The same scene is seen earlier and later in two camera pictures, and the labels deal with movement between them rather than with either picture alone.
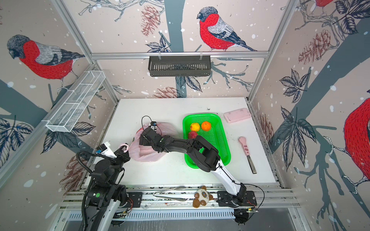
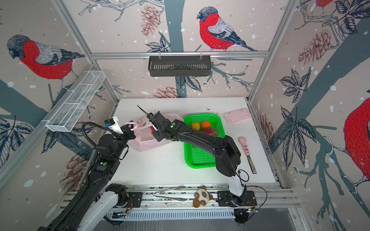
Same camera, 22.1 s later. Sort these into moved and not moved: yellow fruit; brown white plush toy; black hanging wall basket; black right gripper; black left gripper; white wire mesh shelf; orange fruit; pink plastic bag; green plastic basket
Moved: black right gripper; pink plastic bag; black left gripper
Not moved: orange fruit; black hanging wall basket; white wire mesh shelf; brown white plush toy; green plastic basket; yellow fruit
